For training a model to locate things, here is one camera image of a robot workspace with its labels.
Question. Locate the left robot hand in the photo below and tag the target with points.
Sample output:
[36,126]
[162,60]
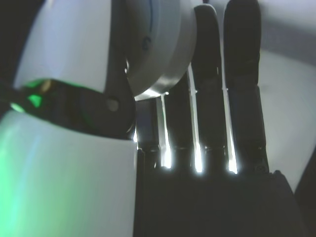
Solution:
[197,197]

